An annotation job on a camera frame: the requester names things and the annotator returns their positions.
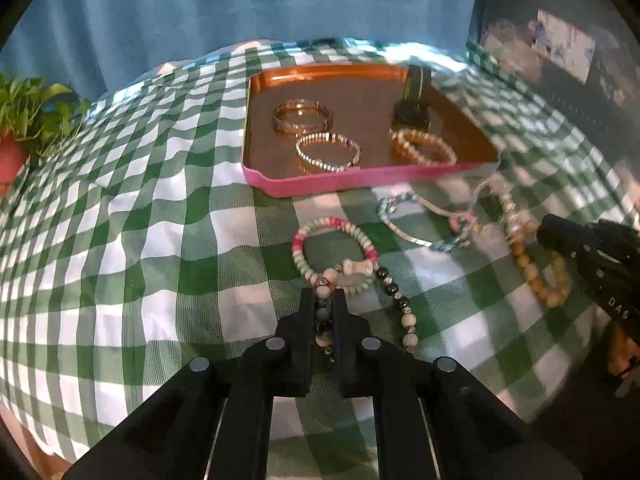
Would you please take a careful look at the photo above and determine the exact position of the mixed stone bead bracelet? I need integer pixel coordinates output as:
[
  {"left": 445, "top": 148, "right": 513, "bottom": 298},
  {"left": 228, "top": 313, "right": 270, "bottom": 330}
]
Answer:
[{"left": 311, "top": 259, "right": 420, "bottom": 356}]

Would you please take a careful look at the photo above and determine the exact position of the pink green beaded bracelet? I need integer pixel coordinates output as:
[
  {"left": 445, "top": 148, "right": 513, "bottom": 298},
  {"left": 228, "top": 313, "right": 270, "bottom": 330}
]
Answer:
[{"left": 290, "top": 216, "right": 381, "bottom": 297}]

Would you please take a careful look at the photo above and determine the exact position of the clear crystal bead bracelet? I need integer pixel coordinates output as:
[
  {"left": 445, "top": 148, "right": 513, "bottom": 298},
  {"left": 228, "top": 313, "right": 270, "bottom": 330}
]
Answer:
[{"left": 472, "top": 173, "right": 574, "bottom": 309}]

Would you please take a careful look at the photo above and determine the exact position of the silver ball chain bracelet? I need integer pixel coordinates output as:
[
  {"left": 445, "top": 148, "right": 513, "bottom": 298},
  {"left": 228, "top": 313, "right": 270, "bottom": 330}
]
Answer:
[{"left": 294, "top": 131, "right": 362, "bottom": 175}]

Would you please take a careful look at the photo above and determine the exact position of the tan wooden bead bracelet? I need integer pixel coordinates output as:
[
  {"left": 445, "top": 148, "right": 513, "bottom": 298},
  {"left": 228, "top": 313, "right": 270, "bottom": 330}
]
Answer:
[{"left": 389, "top": 128, "right": 459, "bottom": 167}]

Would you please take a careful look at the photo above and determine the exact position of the silver bangle bracelet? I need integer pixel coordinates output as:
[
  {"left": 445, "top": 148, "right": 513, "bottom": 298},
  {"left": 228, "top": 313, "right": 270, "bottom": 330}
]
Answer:
[{"left": 271, "top": 97, "right": 334, "bottom": 137}]

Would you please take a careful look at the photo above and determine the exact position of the copper pink jewelry tray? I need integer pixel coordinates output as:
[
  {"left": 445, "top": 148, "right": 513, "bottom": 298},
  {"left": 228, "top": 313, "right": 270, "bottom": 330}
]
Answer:
[{"left": 242, "top": 63, "right": 499, "bottom": 197}]

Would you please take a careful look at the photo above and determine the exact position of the person right hand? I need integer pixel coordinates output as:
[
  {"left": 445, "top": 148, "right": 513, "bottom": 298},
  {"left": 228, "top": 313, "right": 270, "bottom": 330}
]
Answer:
[{"left": 608, "top": 324, "right": 639, "bottom": 398}]

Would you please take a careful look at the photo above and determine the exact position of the green white checkered tablecloth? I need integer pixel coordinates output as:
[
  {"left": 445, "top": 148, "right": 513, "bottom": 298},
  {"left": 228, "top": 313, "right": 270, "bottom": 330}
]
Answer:
[{"left": 1, "top": 39, "right": 639, "bottom": 479}]

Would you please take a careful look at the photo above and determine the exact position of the clear plastic storage bin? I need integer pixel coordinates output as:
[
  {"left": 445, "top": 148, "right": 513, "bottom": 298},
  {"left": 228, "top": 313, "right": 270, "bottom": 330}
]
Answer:
[{"left": 480, "top": 0, "right": 639, "bottom": 174}]

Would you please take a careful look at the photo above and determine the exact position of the potted green plant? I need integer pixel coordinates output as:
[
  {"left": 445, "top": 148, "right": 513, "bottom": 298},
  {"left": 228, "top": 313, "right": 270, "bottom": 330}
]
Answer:
[{"left": 1, "top": 74, "right": 92, "bottom": 198}]

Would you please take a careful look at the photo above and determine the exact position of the blue curtain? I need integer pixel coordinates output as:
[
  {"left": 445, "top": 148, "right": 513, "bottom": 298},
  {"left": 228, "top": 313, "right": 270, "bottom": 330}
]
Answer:
[{"left": 1, "top": 0, "right": 475, "bottom": 99}]

